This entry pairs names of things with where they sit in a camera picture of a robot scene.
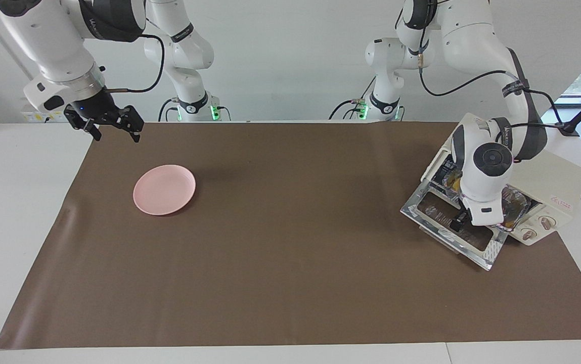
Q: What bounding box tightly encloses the pink round plate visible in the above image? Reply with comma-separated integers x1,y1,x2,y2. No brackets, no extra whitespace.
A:
133,164,196,216

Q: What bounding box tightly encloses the brown paper table mat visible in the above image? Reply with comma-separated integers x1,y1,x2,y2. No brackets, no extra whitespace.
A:
0,121,581,349

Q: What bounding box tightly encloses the aluminium foil baking tray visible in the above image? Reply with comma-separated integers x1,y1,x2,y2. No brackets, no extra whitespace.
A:
441,169,531,231

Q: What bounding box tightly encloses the white power strip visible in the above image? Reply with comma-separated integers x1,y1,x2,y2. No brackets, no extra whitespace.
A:
21,109,68,123

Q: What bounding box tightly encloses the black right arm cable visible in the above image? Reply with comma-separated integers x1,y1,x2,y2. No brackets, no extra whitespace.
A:
103,33,165,94

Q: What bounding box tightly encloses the silver glass oven door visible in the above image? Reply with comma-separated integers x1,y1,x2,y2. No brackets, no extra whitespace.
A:
400,179,511,271

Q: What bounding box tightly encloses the black base cable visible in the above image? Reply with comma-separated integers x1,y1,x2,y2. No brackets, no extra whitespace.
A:
158,98,180,122
328,76,376,121

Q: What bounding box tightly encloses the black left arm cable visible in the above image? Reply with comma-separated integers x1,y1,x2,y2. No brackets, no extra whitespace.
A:
418,48,579,138

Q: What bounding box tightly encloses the cream white toaster oven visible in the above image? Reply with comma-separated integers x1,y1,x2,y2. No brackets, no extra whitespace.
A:
421,112,581,247

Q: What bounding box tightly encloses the black left base cable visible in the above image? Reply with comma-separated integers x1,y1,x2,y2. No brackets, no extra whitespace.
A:
328,76,376,121

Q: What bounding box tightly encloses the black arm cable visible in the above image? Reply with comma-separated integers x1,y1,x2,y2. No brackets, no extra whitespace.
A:
418,48,579,138
103,33,165,94

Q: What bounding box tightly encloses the black right base cable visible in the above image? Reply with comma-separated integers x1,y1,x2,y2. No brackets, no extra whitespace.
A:
158,98,180,122

